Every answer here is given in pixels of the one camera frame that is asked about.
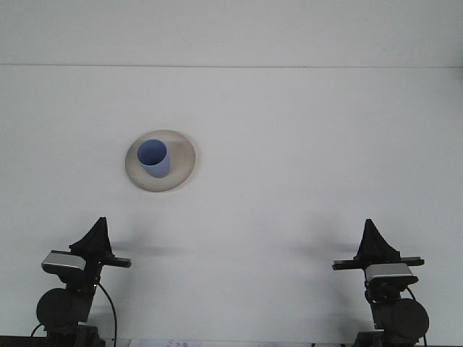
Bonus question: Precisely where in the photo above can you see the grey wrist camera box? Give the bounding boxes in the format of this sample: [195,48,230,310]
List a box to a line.
[364,262,419,287]
[41,249,88,272]

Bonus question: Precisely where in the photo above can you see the pale blue cup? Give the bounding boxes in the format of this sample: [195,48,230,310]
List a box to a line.
[136,139,171,179]

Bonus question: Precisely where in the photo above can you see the pale round plate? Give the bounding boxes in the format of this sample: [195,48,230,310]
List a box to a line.
[124,129,198,194]

